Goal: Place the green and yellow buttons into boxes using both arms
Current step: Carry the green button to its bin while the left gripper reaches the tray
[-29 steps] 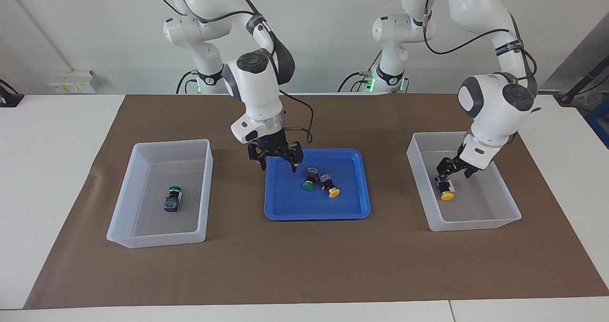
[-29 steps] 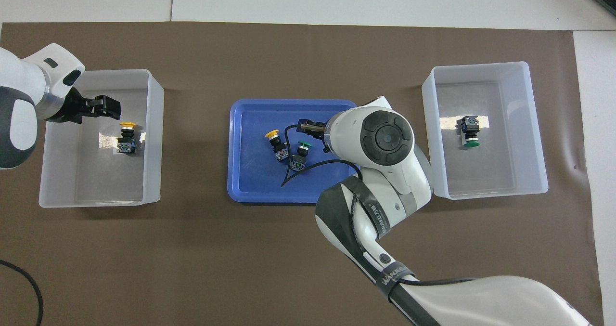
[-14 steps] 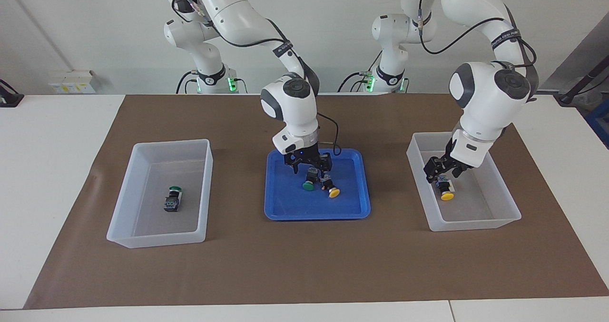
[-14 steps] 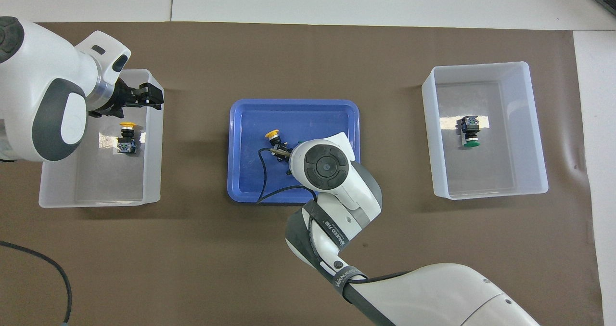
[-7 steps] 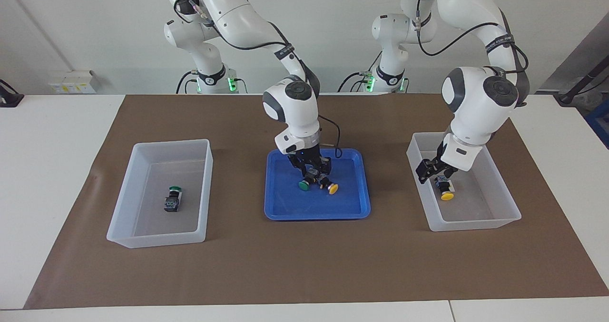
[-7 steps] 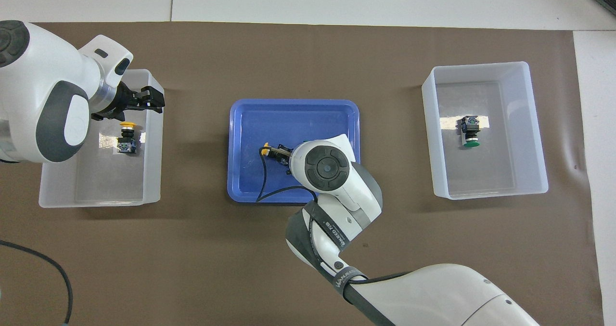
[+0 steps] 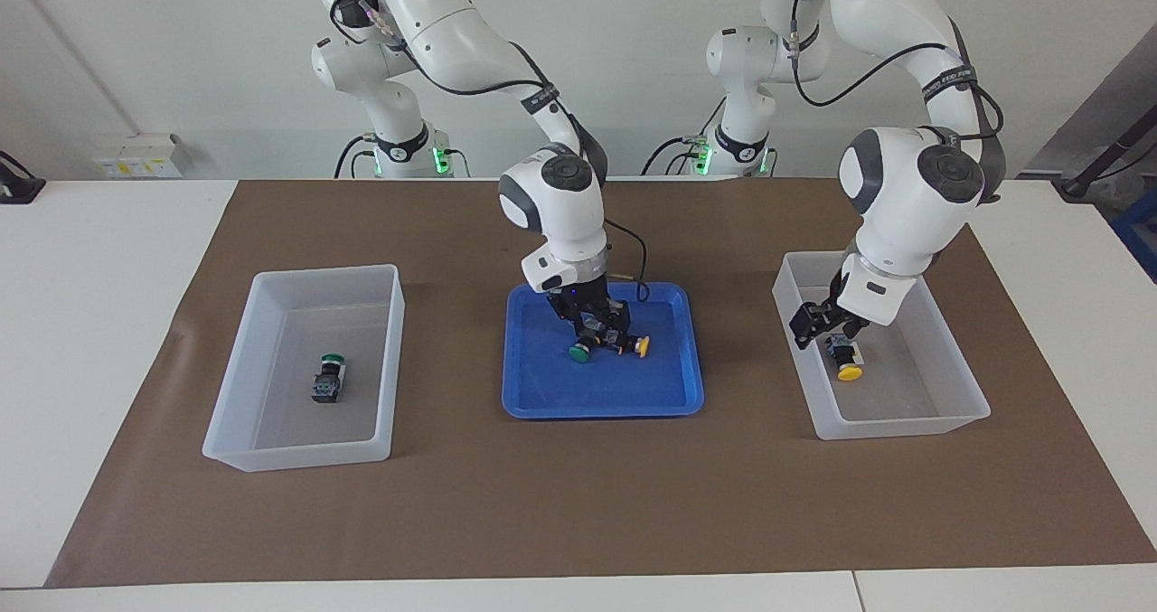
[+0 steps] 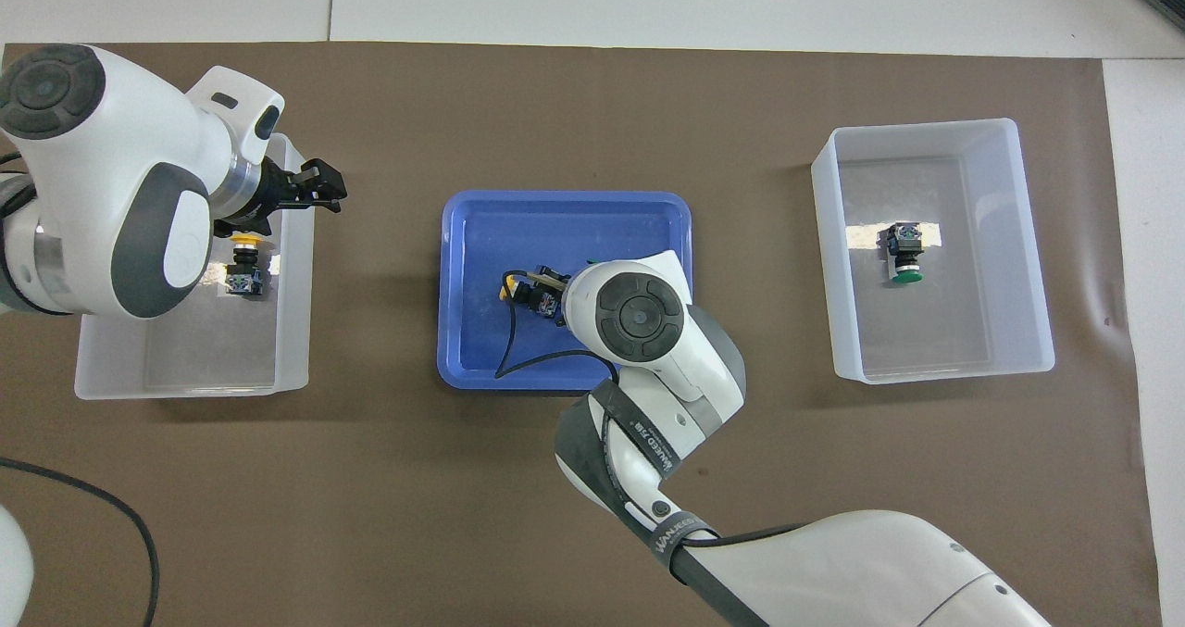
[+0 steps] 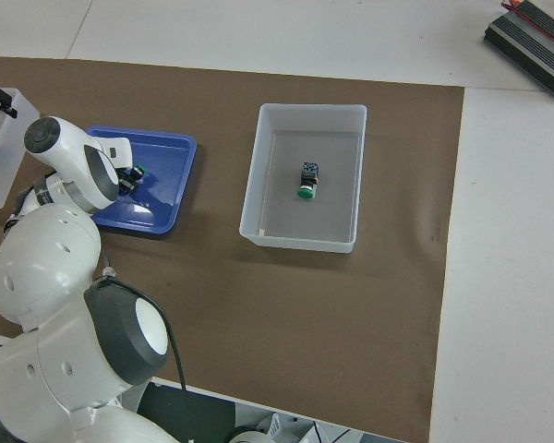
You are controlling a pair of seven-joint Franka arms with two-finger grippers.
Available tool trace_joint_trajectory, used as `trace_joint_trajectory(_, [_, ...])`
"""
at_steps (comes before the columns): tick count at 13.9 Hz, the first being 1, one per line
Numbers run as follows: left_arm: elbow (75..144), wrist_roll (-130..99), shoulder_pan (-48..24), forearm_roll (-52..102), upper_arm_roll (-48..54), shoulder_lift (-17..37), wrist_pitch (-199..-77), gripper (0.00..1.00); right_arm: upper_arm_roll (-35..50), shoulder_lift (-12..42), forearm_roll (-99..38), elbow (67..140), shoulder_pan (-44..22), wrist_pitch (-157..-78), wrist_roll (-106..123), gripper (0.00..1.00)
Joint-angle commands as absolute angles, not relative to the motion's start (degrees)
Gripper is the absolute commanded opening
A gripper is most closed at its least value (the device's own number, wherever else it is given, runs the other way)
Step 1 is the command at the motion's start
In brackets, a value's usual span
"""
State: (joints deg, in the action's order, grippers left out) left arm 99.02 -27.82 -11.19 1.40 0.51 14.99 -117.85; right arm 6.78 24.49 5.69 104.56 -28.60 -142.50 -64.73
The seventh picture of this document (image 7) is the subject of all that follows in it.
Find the brown table mat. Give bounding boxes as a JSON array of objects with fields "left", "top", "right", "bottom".
[{"left": 45, "top": 178, "right": 1157, "bottom": 588}]

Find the white wall socket strip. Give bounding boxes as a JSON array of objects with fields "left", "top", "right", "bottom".
[{"left": 90, "top": 133, "right": 188, "bottom": 179}]

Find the blue plastic tray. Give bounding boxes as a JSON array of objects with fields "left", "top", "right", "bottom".
[{"left": 502, "top": 282, "right": 706, "bottom": 420}]

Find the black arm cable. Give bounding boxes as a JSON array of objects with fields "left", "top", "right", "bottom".
[
  {"left": 788, "top": 0, "right": 1006, "bottom": 206},
  {"left": 330, "top": 0, "right": 650, "bottom": 304}
]

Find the black table clamp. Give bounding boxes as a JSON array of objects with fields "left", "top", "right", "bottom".
[{"left": 0, "top": 151, "right": 46, "bottom": 204}]

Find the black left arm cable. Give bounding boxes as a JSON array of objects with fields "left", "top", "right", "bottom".
[{"left": 788, "top": 0, "right": 1006, "bottom": 206}]

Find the small green push button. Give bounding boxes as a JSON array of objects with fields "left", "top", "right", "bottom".
[{"left": 312, "top": 352, "right": 350, "bottom": 405}]

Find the translucent white plastic box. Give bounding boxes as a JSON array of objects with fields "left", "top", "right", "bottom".
[
  {"left": 202, "top": 264, "right": 406, "bottom": 473},
  {"left": 772, "top": 250, "right": 992, "bottom": 441}
]

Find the black stand leg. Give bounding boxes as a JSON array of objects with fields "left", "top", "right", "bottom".
[{"left": 1053, "top": 106, "right": 1157, "bottom": 199}]

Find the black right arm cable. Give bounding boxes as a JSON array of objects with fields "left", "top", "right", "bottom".
[{"left": 330, "top": 0, "right": 650, "bottom": 304}]

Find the blue crate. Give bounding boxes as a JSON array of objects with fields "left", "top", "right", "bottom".
[{"left": 1114, "top": 187, "right": 1157, "bottom": 283}]

